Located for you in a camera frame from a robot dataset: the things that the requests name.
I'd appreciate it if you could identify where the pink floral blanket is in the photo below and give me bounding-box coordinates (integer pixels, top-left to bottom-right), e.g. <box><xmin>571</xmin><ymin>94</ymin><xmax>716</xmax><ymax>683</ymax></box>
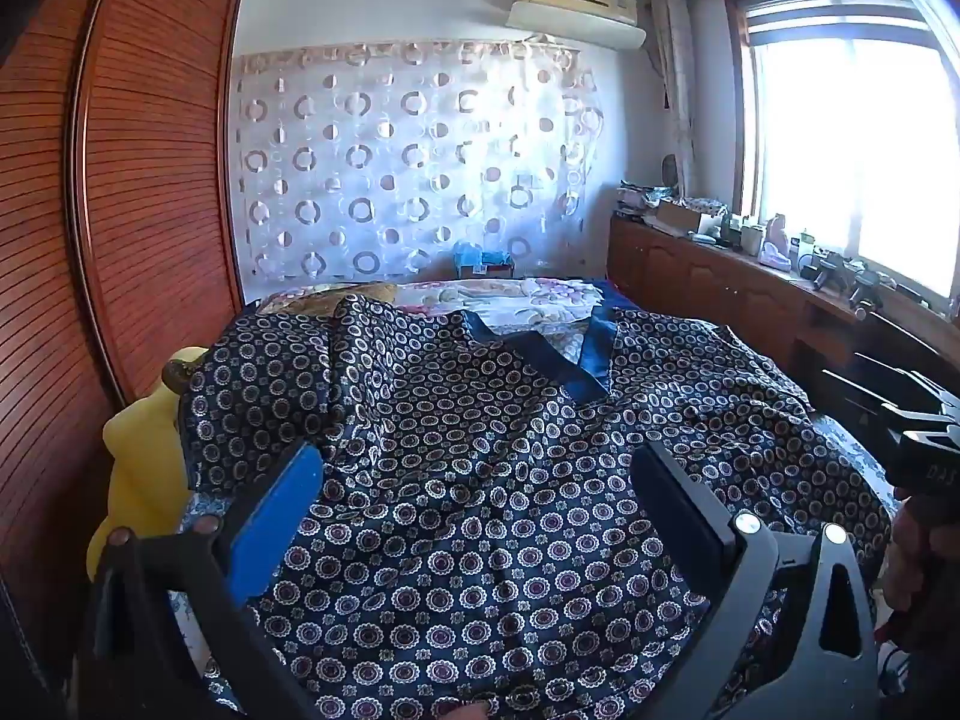
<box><xmin>255</xmin><ymin>276</ymin><xmax>623</xmax><ymax>361</ymax></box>

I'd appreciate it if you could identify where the person's right hand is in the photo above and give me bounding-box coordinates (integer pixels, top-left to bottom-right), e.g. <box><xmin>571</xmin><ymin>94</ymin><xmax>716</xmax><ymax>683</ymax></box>
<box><xmin>885</xmin><ymin>491</ymin><xmax>960</xmax><ymax>653</ymax></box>

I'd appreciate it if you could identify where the open cardboard box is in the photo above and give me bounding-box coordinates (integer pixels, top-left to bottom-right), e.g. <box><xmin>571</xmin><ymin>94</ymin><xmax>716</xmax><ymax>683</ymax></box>
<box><xmin>645</xmin><ymin>195</ymin><xmax>725</xmax><ymax>235</ymax></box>

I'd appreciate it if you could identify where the wooden slatted wardrobe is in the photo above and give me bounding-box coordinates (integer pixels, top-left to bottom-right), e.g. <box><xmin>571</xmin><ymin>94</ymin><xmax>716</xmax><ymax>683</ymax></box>
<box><xmin>0</xmin><ymin>0</ymin><xmax>248</xmax><ymax>720</ymax></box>

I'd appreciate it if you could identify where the wooden framed window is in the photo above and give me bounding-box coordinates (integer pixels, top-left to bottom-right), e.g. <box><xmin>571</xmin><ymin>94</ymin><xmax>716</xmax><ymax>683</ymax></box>
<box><xmin>724</xmin><ymin>0</ymin><xmax>960</xmax><ymax>308</ymax></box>

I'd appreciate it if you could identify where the sheer circle-patterned wall curtain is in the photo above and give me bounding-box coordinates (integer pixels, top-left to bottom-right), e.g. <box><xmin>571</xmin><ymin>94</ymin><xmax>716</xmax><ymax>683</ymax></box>
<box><xmin>232</xmin><ymin>34</ymin><xmax>605</xmax><ymax>301</ymax></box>

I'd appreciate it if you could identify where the yellow plush toy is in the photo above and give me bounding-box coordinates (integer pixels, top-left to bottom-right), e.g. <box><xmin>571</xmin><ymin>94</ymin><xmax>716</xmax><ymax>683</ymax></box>
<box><xmin>86</xmin><ymin>345</ymin><xmax>211</xmax><ymax>586</ymax></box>

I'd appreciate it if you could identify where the pink plastic bag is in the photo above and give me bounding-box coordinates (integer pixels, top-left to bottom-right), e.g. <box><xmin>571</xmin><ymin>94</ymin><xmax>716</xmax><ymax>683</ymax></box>
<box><xmin>757</xmin><ymin>214</ymin><xmax>793</xmax><ymax>268</ymax></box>

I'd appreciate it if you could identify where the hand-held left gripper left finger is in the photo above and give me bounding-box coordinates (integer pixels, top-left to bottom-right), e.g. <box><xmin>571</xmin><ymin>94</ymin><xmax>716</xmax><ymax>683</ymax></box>
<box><xmin>75</xmin><ymin>441</ymin><xmax>331</xmax><ymax>720</ymax></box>

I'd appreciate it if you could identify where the pale window curtain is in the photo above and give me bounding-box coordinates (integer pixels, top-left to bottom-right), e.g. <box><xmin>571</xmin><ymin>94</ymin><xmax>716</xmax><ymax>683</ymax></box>
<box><xmin>649</xmin><ymin>0</ymin><xmax>702</xmax><ymax>196</ymax></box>

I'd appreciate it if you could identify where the small blue box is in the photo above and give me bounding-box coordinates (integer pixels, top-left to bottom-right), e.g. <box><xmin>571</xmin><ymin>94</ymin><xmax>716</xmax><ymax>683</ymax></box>
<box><xmin>452</xmin><ymin>240</ymin><xmax>518</xmax><ymax>280</ymax></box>

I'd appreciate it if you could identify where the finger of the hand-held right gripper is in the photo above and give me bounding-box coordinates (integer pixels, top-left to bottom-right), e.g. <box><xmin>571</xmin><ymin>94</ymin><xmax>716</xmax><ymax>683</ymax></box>
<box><xmin>821</xmin><ymin>354</ymin><xmax>947</xmax><ymax>428</ymax></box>

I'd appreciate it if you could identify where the navy medallion-patterned robe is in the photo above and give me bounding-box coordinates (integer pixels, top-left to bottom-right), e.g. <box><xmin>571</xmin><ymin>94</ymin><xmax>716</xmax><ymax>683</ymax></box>
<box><xmin>176</xmin><ymin>292</ymin><xmax>893</xmax><ymax>720</ymax></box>

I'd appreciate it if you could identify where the wooden side cabinet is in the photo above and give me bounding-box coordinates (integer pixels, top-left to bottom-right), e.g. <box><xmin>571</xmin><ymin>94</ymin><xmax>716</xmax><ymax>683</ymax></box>
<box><xmin>606</xmin><ymin>214</ymin><xmax>960</xmax><ymax>406</ymax></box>

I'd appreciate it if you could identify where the black device on cabinet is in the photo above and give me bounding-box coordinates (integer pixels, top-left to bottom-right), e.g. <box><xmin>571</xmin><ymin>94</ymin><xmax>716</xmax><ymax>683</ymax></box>
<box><xmin>814</xmin><ymin>255</ymin><xmax>895</xmax><ymax>316</ymax></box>

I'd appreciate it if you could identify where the white wall air conditioner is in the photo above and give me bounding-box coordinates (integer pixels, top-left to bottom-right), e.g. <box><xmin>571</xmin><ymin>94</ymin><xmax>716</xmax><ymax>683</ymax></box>
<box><xmin>506</xmin><ymin>0</ymin><xmax>647</xmax><ymax>53</ymax></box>

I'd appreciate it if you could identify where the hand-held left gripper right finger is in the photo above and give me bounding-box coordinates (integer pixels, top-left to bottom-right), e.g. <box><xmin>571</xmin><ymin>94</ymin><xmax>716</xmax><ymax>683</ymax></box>
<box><xmin>628</xmin><ymin>441</ymin><xmax>882</xmax><ymax>720</ymax></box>

